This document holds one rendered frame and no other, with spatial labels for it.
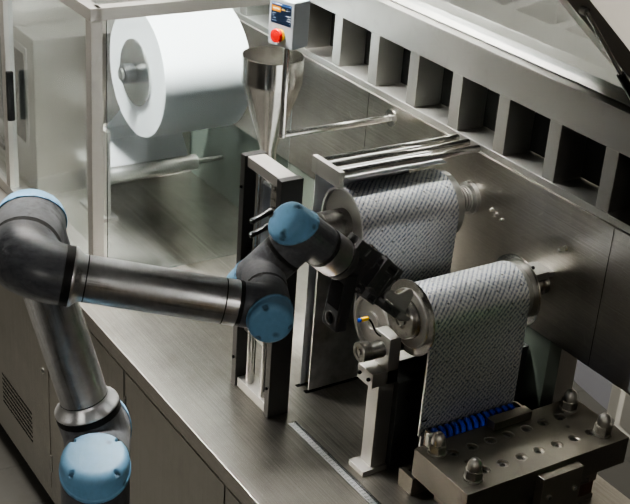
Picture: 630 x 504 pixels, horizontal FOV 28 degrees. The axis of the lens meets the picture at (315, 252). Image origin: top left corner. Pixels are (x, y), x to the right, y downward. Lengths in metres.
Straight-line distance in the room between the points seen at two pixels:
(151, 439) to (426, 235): 0.82
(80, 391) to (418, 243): 0.76
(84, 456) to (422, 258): 0.82
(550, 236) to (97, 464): 0.98
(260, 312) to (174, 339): 0.97
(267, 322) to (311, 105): 1.26
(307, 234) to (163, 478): 0.99
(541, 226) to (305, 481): 0.68
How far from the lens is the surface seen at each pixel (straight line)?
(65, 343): 2.14
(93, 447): 2.16
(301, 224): 2.04
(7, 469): 4.05
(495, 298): 2.38
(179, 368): 2.81
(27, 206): 2.05
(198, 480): 2.71
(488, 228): 2.64
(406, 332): 2.32
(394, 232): 2.47
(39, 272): 1.94
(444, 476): 2.32
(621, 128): 2.32
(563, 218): 2.46
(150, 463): 2.94
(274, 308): 1.95
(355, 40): 3.03
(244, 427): 2.62
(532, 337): 2.61
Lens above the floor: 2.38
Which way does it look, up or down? 26 degrees down
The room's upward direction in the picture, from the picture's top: 4 degrees clockwise
